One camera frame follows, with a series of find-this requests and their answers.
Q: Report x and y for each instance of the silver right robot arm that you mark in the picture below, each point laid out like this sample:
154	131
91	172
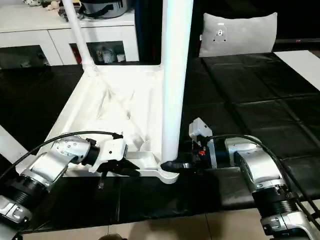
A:
255	170

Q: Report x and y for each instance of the white plastic table top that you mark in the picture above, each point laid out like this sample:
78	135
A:
115	100

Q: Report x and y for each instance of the black work mat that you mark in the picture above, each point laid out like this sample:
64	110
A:
260	105

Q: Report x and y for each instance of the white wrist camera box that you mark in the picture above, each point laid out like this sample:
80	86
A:
202	130
111	149

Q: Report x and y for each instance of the white flat board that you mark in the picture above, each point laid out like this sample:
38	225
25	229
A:
302	67

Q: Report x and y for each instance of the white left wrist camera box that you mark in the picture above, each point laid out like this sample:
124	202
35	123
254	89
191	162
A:
111	149

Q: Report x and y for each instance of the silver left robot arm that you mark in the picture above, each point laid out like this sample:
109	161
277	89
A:
52	165

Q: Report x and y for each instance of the white cabinet with glass doors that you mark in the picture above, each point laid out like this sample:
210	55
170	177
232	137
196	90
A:
30	35

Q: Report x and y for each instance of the grey black bag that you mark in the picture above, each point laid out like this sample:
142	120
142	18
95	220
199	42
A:
105	7

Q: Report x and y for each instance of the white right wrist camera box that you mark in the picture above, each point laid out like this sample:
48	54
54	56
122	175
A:
202	130

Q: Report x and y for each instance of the grey pillow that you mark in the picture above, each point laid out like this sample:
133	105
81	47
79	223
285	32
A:
240	35

